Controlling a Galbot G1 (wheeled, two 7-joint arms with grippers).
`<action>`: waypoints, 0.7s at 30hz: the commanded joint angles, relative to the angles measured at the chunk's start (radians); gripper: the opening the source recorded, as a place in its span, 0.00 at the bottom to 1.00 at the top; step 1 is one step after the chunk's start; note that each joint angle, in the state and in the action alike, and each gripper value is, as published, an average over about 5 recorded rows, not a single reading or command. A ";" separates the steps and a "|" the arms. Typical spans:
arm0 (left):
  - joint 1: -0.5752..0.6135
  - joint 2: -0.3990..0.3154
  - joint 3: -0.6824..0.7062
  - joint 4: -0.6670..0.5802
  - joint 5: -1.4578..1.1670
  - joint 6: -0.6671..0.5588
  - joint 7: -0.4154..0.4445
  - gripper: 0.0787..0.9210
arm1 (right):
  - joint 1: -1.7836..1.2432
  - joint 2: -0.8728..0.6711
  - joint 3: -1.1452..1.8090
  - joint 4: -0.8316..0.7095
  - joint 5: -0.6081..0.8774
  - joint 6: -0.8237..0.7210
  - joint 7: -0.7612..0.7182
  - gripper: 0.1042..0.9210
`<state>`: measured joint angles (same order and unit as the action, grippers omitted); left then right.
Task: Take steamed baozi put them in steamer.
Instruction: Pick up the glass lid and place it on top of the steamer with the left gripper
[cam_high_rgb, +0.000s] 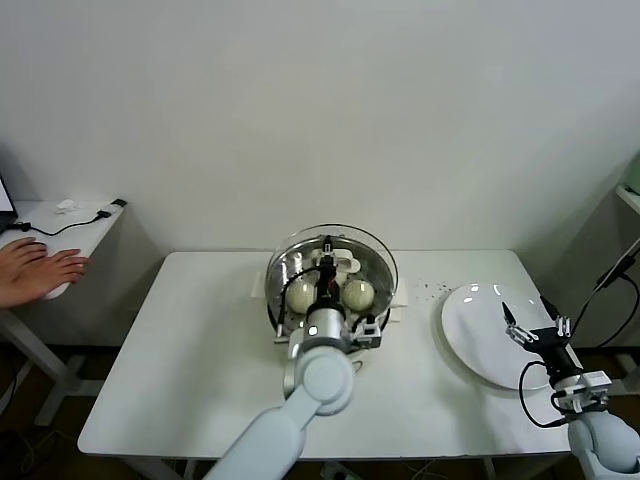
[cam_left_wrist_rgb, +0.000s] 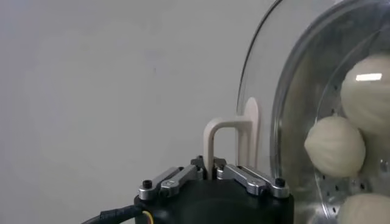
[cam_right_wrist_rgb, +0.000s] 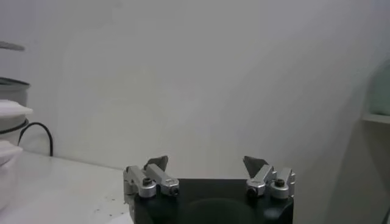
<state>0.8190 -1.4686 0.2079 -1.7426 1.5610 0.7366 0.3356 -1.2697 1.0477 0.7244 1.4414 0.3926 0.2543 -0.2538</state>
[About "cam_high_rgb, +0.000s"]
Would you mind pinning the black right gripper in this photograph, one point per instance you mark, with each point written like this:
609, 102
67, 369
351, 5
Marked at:
550, 345

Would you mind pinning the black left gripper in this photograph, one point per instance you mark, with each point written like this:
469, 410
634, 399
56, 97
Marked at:
328, 285

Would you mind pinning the glass pot lid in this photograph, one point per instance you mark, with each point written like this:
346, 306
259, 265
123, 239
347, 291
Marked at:
380, 265

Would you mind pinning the white steamed baozi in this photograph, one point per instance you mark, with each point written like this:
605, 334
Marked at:
301, 297
358, 295

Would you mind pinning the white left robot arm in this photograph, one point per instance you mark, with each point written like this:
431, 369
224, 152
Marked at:
280, 430

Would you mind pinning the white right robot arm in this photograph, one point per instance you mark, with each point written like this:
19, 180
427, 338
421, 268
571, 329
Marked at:
605, 440

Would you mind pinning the stainless steel steamer basket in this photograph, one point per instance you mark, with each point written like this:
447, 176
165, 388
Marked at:
385, 312

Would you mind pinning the person bare hand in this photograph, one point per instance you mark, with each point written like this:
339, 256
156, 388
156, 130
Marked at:
22, 260
60, 272

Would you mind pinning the white round plate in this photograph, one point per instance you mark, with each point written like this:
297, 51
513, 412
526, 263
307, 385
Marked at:
475, 330

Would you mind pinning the white right wrist connector box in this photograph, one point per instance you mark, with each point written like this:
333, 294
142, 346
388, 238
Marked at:
592, 380

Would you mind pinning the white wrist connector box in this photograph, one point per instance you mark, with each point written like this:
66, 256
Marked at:
371, 331
592, 380

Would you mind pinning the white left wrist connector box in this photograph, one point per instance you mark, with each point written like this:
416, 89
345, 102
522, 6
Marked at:
371, 331

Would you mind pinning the dark crumbs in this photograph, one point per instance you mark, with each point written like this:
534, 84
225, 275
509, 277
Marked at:
426, 286

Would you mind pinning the small black adapter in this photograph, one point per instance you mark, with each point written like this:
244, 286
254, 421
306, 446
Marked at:
119, 202

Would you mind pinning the crumpled white tissue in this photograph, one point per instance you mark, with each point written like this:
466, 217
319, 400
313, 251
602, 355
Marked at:
66, 205

